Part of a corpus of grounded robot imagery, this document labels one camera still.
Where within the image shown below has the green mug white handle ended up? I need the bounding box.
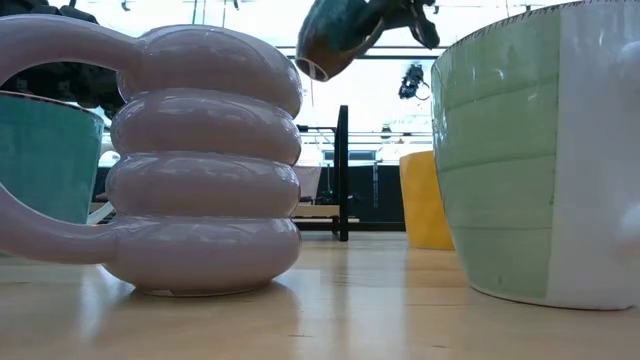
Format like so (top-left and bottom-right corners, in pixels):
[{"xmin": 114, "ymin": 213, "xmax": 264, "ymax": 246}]
[{"xmin": 430, "ymin": 0, "xmax": 640, "ymax": 311}]

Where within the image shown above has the yellow mug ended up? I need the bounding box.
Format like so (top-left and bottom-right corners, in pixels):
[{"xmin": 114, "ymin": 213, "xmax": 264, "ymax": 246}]
[{"xmin": 398, "ymin": 150, "xmax": 456, "ymax": 251}]

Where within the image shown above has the lilac stacked-ring mug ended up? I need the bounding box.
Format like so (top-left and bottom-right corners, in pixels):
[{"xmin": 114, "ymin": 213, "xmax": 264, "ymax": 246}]
[{"xmin": 0, "ymin": 13, "xmax": 305, "ymax": 299}]

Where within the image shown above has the teal mug white handle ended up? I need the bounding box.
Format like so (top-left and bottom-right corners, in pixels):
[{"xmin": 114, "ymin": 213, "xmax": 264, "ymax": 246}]
[{"xmin": 0, "ymin": 91, "xmax": 117, "ymax": 226}]

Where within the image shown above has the black hanging ceiling fixture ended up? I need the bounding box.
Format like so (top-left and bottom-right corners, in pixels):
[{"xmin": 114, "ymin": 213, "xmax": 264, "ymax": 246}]
[{"xmin": 398, "ymin": 62, "xmax": 431, "ymax": 101}]

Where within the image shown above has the black partition panel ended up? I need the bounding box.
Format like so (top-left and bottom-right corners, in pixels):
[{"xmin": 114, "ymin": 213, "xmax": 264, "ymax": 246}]
[{"xmin": 294, "ymin": 164, "xmax": 406, "ymax": 224}]

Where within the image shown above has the black aluminium rig frame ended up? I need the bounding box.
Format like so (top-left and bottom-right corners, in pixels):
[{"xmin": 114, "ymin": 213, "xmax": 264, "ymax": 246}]
[{"xmin": 294, "ymin": 219, "xmax": 407, "ymax": 233}]

